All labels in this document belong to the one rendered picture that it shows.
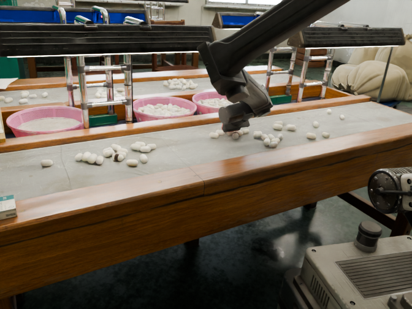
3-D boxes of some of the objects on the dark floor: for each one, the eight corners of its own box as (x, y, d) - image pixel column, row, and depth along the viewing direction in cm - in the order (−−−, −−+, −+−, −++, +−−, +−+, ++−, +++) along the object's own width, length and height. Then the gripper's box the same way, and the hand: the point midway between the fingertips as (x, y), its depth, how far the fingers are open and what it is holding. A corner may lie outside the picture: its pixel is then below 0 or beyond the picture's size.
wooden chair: (175, 123, 346) (178, 24, 307) (149, 111, 373) (148, 19, 334) (207, 115, 374) (214, 24, 336) (181, 105, 401) (184, 19, 363)
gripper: (233, 124, 115) (213, 140, 128) (259, 120, 120) (236, 136, 133) (227, 104, 116) (207, 122, 130) (252, 102, 121) (230, 119, 134)
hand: (223, 128), depth 131 cm, fingers closed
